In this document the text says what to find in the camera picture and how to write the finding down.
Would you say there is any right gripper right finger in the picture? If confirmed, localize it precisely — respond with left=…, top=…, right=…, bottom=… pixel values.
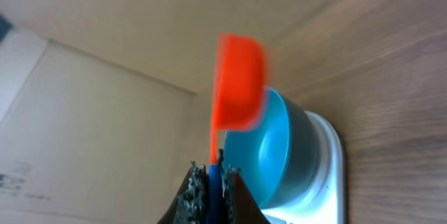
left=223, top=168, right=270, bottom=224

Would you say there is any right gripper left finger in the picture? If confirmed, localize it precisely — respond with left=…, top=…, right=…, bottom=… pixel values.
left=158, top=161, right=209, bottom=224

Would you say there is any orange scoop with blue handle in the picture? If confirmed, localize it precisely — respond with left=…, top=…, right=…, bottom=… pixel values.
left=206, top=33, right=266, bottom=223

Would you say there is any blue bowl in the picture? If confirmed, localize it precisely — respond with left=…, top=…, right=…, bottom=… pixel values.
left=223, top=88, right=319, bottom=209

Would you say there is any white digital kitchen scale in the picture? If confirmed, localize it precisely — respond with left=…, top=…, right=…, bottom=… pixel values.
left=262, top=111, right=347, bottom=224

